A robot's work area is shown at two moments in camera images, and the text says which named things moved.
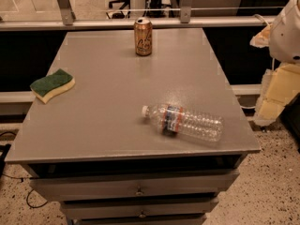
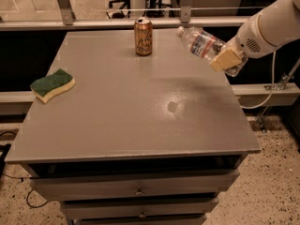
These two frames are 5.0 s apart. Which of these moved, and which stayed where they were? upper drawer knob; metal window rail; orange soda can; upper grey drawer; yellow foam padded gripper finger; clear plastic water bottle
Moved: clear plastic water bottle; yellow foam padded gripper finger
Stayed: upper drawer knob; orange soda can; upper grey drawer; metal window rail
